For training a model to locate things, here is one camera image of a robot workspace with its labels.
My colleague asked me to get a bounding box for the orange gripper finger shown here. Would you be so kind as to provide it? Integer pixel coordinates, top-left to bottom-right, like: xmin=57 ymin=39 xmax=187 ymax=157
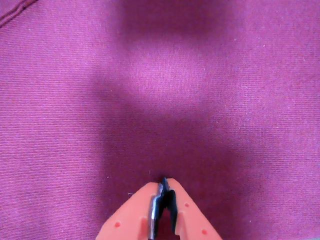
xmin=159 ymin=176 xmax=224 ymax=240
xmin=95 ymin=181 xmax=166 ymax=240

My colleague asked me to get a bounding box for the dark red cloth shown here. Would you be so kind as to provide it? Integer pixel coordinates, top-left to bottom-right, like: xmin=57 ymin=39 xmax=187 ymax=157
xmin=0 ymin=0 xmax=320 ymax=240

